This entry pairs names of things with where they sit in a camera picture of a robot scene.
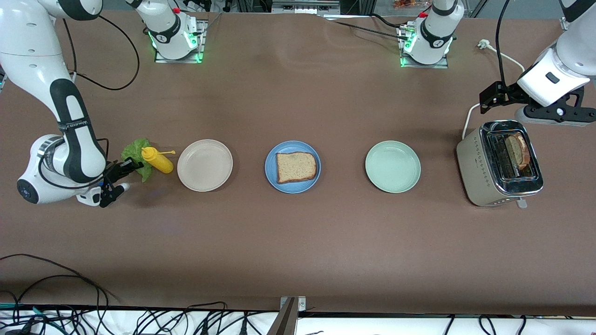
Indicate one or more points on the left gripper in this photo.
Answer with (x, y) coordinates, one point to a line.
(508, 92)

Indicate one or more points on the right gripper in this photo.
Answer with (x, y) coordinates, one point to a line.
(113, 171)

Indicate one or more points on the green lettuce leaf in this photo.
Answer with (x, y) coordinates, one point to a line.
(135, 151)

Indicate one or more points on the yellow mustard squeeze bottle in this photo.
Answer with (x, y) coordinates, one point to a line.
(160, 163)

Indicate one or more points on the toasted bread slice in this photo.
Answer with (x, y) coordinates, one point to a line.
(517, 151)
(295, 167)

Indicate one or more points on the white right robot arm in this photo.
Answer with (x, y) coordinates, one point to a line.
(28, 46)

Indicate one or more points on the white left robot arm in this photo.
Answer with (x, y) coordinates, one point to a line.
(577, 51)

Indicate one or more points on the beige round plate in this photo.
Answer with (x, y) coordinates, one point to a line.
(205, 165)

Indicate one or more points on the green round plate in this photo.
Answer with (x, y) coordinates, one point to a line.
(393, 166)

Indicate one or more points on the blue round plate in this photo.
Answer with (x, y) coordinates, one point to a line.
(293, 188)

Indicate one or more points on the silver two-slot toaster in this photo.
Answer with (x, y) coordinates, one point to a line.
(475, 167)

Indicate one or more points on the orange package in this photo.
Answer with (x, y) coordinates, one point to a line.
(405, 3)

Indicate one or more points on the grey metal box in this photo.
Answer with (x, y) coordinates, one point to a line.
(305, 5)

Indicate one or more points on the metal bracket profile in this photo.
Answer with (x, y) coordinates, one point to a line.
(286, 321)

